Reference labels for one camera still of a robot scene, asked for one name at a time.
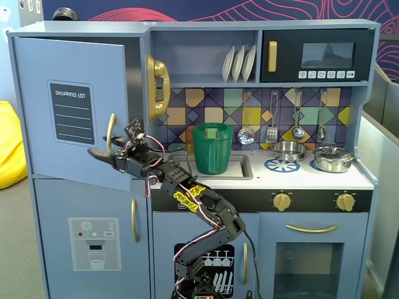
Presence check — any metal toy serving spoon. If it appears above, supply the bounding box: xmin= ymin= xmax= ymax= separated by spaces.
xmin=317 ymin=89 xmax=329 ymax=141

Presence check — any metal slotted spatula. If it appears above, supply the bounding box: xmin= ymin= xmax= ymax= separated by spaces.
xmin=265 ymin=90 xmax=279 ymax=144

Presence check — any blue toy dishwasher door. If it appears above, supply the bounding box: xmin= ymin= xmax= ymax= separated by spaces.
xmin=151 ymin=211 xmax=260 ymax=299

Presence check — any grey metal locker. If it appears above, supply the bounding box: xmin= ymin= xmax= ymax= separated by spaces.
xmin=17 ymin=0 xmax=43 ymax=27

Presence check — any small camera circuit board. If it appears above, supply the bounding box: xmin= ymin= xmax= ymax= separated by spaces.
xmin=124 ymin=118 xmax=146 ymax=141

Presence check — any blue toy kitchen cabinet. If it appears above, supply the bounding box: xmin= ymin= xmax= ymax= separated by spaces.
xmin=6 ymin=19 xmax=382 ymax=299

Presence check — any green plastic pitcher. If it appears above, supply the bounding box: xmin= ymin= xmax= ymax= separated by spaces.
xmin=191 ymin=123 xmax=234 ymax=175

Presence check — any steel toy pot with lid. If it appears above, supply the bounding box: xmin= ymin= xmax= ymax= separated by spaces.
xmin=312 ymin=143 xmax=355 ymax=173

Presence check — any yellow beanbag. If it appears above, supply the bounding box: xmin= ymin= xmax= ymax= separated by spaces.
xmin=0 ymin=100 xmax=29 ymax=190

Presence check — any black round helmet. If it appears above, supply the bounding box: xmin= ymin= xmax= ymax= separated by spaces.
xmin=52 ymin=8 xmax=78 ymax=22

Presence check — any black power cable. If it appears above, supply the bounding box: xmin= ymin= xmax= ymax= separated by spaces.
xmin=241 ymin=227 xmax=262 ymax=299

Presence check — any blue ice dispenser cabinet door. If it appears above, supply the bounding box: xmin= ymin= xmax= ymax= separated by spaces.
xmin=33 ymin=178 xmax=149 ymax=299

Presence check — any white toy plate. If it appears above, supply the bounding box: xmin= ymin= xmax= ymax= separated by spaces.
xmin=232 ymin=45 xmax=246 ymax=83
xmin=242 ymin=45 xmax=257 ymax=83
xmin=221 ymin=45 xmax=236 ymax=83

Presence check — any gold toy telephone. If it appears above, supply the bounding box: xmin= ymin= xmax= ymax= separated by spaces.
xmin=145 ymin=55 xmax=171 ymax=122

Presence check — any grey desk divider panel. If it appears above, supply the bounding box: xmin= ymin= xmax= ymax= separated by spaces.
xmin=358 ymin=112 xmax=399 ymax=299
xmin=363 ymin=64 xmax=399 ymax=125

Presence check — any grey toy sink basin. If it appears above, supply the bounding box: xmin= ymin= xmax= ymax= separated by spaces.
xmin=165 ymin=154 xmax=254 ymax=181

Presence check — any metal slotted skimmer spoon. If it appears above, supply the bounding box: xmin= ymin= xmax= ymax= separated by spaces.
xmin=238 ymin=90 xmax=255 ymax=146

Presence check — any steel toy frying pan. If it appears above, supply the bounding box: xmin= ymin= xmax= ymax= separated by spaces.
xmin=251 ymin=141 xmax=310 ymax=163

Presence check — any metal toy ladle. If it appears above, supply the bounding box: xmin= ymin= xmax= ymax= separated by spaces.
xmin=291 ymin=90 xmax=305 ymax=141

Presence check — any gold stove knob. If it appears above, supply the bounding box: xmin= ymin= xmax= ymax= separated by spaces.
xmin=335 ymin=192 xmax=355 ymax=212
xmin=273 ymin=192 xmax=293 ymax=212

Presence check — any blue shopping list cabinet door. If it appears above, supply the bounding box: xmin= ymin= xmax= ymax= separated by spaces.
xmin=12 ymin=36 xmax=133 ymax=192

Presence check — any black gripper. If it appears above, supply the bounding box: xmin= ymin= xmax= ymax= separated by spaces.
xmin=87 ymin=135 xmax=165 ymax=180

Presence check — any black toy microwave door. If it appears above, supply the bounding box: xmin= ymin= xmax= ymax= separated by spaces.
xmin=260 ymin=29 xmax=375 ymax=83

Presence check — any blue toy oven door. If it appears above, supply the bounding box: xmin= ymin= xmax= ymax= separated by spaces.
xmin=258 ymin=212 xmax=370 ymax=299

